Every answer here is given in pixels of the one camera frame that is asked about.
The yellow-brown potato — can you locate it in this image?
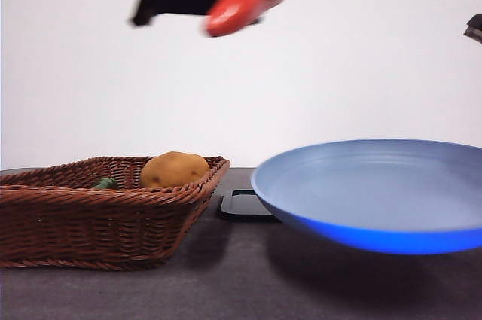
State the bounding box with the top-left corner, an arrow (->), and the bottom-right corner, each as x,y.
139,151 -> 211,189

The blue round plate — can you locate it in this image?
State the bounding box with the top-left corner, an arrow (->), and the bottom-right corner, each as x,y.
250,139 -> 482,255

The brown wicker basket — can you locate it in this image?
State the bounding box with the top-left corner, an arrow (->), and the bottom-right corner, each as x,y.
0,156 -> 231,272

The green chili pepper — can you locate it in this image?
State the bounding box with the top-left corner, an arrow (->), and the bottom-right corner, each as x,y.
90,178 -> 119,190

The black flat tray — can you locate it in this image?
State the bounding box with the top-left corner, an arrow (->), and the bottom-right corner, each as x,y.
216,189 -> 282,223

